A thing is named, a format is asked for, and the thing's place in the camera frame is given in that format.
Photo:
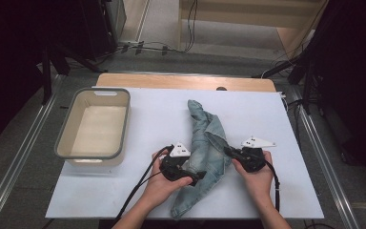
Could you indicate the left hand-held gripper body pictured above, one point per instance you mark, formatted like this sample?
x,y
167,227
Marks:
x,y
174,168

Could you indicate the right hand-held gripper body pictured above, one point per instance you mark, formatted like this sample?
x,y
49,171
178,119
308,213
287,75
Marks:
x,y
251,159

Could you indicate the blue denim shorts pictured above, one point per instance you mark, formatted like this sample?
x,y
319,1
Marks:
x,y
206,152

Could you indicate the beige plastic basket grey rim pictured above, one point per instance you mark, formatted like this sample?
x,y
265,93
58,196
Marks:
x,y
98,133

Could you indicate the person's right hand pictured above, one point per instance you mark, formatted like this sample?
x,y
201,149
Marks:
x,y
260,184

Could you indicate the person's left hand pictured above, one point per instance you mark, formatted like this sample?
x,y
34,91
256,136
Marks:
x,y
158,191

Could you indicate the white table mat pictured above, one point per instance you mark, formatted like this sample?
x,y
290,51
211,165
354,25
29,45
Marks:
x,y
158,111

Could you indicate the dark table grommet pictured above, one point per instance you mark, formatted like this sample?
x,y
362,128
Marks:
x,y
221,88

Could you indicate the black metal stand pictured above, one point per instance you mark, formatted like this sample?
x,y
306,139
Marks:
x,y
307,89
46,79

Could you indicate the black curtain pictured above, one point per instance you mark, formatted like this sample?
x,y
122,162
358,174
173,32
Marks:
x,y
355,79
6,63

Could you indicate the light wooden desk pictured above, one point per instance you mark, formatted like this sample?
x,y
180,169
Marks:
x,y
235,12

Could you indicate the grey cabinet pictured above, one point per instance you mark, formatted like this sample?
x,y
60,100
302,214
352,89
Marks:
x,y
117,16

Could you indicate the aluminium floor rail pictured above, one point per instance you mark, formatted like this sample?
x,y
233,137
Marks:
x,y
325,162
28,140

